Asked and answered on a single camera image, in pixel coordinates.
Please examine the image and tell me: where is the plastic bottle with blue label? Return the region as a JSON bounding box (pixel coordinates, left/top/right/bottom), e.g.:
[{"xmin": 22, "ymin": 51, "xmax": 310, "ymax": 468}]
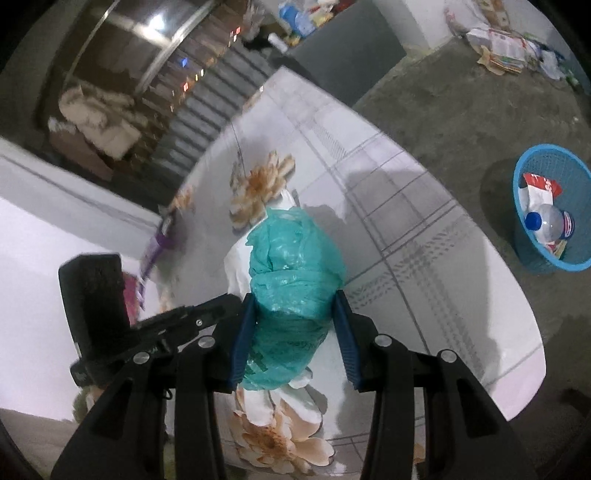
[{"xmin": 524, "ymin": 204, "xmax": 575, "ymax": 245}]

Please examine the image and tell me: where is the purple snack bag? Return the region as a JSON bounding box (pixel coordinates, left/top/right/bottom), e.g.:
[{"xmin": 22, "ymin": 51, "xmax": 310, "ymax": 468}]
[{"xmin": 139, "ymin": 222, "xmax": 176, "ymax": 282}]

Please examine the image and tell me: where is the blue plastic wastebasket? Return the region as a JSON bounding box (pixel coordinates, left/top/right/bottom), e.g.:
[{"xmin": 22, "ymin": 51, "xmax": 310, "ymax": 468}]
[{"xmin": 512, "ymin": 144, "xmax": 591, "ymax": 274}]

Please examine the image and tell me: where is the blue detergent bottle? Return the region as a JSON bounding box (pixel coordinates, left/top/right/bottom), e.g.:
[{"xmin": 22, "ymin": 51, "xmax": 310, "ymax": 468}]
[{"xmin": 277, "ymin": 0, "xmax": 317, "ymax": 38}]

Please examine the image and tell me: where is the teal plastic bag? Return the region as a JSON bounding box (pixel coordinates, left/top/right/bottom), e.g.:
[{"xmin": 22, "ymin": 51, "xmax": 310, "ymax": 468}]
[{"xmin": 240, "ymin": 207, "xmax": 347, "ymax": 392}]

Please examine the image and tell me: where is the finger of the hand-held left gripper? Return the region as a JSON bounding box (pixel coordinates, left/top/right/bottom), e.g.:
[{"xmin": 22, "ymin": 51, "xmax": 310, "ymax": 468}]
[{"xmin": 131, "ymin": 294, "xmax": 243, "ymax": 348}]

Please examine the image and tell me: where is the stack of printed papers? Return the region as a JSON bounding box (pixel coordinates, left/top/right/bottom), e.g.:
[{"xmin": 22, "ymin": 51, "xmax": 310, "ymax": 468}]
[{"xmin": 466, "ymin": 25, "xmax": 541, "ymax": 77}]

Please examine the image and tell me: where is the red white plastic bag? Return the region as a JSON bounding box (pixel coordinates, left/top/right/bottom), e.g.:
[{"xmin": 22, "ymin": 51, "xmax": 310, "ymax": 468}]
[{"xmin": 517, "ymin": 172, "xmax": 565, "ymax": 217}]

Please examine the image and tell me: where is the floral tablecloth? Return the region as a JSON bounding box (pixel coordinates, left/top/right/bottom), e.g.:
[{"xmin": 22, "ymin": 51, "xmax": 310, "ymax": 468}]
[{"xmin": 134, "ymin": 65, "xmax": 548, "ymax": 480}]

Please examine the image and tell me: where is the metal balcony railing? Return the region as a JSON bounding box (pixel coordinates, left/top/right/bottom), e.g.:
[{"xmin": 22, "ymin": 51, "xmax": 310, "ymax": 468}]
[{"xmin": 124, "ymin": 0, "xmax": 278, "ymax": 208}]

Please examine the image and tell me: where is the beige hanging coat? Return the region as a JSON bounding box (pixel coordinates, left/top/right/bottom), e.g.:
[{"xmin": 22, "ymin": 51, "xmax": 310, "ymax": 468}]
[{"xmin": 48, "ymin": 85, "xmax": 148, "ymax": 158}]

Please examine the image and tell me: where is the grey cabinet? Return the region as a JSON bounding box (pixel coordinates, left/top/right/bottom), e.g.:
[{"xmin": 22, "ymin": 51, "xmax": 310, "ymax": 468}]
[{"xmin": 277, "ymin": 0, "xmax": 407, "ymax": 104}]

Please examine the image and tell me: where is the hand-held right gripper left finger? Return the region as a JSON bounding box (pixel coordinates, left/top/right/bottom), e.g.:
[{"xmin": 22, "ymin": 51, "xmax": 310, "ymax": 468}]
[{"xmin": 50, "ymin": 293, "xmax": 257, "ymax": 480}]

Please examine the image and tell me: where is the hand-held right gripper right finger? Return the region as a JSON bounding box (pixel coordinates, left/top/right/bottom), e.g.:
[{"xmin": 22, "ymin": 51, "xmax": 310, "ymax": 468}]
[{"xmin": 333, "ymin": 290, "xmax": 541, "ymax": 480}]

